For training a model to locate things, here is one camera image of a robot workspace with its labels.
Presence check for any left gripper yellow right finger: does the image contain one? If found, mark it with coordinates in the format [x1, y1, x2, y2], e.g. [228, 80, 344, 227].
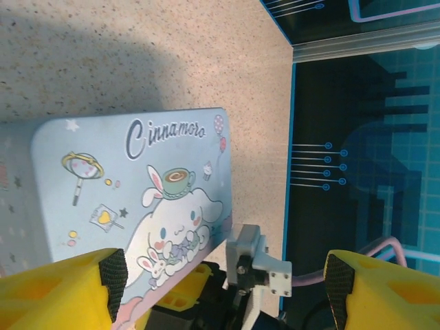
[324, 250, 440, 330]

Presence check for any aluminium upright frame post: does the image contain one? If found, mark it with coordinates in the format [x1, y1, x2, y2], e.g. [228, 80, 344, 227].
[291, 23, 440, 64]

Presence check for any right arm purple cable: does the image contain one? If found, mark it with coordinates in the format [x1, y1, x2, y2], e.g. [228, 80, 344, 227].
[291, 238, 409, 288]

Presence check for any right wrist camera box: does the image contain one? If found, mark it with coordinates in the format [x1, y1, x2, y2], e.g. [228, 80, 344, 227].
[223, 223, 293, 330]

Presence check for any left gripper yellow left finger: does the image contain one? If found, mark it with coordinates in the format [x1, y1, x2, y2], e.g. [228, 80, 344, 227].
[0, 247, 127, 330]

